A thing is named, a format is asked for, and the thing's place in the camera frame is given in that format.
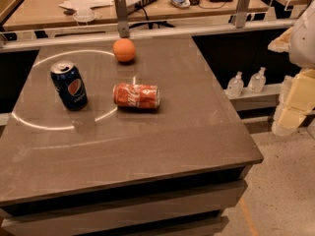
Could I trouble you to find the grey metal post right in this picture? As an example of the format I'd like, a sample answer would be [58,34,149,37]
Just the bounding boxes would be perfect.
[234,0,250,29]

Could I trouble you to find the red coke can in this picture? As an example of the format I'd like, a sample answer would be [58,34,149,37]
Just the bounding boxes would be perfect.
[112,83,159,109]

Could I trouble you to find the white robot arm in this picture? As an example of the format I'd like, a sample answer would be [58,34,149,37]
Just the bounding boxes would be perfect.
[268,1,315,136]

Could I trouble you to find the clear sanitizer bottle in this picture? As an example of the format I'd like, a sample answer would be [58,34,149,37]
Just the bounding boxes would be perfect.
[226,72,244,97]
[248,67,266,93]

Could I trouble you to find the orange fruit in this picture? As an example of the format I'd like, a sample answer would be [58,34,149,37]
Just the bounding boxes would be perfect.
[112,38,136,62]

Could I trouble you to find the grey metal post left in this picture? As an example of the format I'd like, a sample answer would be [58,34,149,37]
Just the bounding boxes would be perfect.
[114,0,130,38]

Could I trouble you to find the white round lid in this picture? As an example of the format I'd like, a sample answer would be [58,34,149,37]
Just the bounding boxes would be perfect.
[73,8,96,23]

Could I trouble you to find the white paper sheets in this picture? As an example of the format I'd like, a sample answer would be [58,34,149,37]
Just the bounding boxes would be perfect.
[59,0,113,10]

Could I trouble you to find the grey metal post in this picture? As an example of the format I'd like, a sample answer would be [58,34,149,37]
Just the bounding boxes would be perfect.
[234,0,250,29]
[114,0,130,38]

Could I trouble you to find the clear sanitizer bottle right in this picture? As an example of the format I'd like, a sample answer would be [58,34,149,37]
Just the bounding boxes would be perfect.
[248,67,266,93]

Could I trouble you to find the blue pepsi can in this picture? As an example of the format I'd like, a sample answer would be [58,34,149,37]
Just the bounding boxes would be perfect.
[50,61,88,111]

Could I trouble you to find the white power strip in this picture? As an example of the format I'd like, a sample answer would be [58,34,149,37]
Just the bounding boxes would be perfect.
[126,0,157,15]

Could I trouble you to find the clear sanitizer bottle left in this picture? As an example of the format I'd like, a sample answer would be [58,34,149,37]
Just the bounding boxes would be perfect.
[226,72,244,97]

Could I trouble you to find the grey drawer cabinet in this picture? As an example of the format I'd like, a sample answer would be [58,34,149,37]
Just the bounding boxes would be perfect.
[0,165,254,236]

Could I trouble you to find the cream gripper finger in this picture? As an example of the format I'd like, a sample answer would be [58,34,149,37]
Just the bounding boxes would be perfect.
[284,69,315,112]
[272,106,306,136]

